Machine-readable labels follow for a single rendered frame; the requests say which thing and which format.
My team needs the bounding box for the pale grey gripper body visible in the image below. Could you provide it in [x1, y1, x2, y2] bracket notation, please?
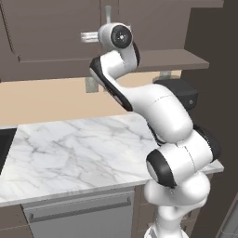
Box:
[80, 31, 100, 44]

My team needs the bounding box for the black countertop appliance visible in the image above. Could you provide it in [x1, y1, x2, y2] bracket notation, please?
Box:
[152, 77, 200, 112]

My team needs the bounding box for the grey dishwasher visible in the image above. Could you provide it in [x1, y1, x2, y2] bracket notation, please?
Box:
[20, 189, 137, 238]

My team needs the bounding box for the silver cabinet door handle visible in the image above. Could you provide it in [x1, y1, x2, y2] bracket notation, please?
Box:
[104, 5, 112, 25]

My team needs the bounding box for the brown wall cabinet door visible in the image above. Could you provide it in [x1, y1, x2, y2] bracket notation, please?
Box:
[0, 0, 120, 83]

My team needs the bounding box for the grey wall fixture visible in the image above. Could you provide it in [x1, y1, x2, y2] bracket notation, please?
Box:
[160, 70, 173, 79]
[86, 76, 99, 94]

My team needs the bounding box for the brown wall shelf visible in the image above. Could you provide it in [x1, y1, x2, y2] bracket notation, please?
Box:
[134, 48, 210, 73]

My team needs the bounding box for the grey dishwasher handle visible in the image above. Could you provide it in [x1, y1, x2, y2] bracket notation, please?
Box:
[28, 194, 133, 223]

